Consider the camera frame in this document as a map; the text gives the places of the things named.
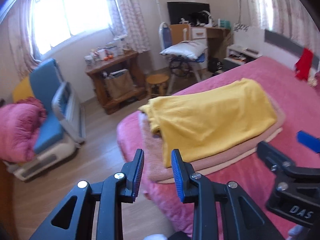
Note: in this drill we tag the red cloth at headboard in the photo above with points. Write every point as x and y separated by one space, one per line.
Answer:
303 65

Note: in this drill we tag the small round wooden stool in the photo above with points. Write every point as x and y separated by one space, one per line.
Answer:
156 85

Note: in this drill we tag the mustard yellow sweater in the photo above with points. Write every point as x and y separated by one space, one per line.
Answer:
204 124

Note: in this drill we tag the low white shelf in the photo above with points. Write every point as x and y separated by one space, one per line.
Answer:
237 56

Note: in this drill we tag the folded light pink blanket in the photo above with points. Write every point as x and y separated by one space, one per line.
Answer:
152 146

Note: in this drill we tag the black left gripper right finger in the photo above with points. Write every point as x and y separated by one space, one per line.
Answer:
241 217

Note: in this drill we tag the grey bed headboard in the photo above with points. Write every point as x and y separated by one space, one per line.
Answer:
281 49

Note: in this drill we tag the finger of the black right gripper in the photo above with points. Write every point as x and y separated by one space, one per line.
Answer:
309 141
276 161

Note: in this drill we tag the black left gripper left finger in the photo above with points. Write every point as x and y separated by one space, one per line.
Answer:
73 217

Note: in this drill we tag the black flat monitor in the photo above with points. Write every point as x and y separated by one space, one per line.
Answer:
193 12

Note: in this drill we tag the brown bag under table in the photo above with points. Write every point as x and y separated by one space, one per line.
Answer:
119 83

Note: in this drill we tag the white gloved right hand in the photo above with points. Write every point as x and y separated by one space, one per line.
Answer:
298 232

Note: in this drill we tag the wooden side table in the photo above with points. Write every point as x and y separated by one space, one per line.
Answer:
97 71

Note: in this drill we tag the wooden desk with drawers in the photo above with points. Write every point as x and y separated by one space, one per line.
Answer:
216 39

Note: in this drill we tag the blue cushioned armchair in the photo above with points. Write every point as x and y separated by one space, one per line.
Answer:
63 131

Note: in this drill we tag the pink crumpled quilt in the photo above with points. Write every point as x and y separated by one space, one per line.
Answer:
20 127

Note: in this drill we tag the white pillow on chair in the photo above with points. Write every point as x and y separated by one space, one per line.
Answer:
191 50

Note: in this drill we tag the blue white chair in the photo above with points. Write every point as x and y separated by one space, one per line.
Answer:
178 66

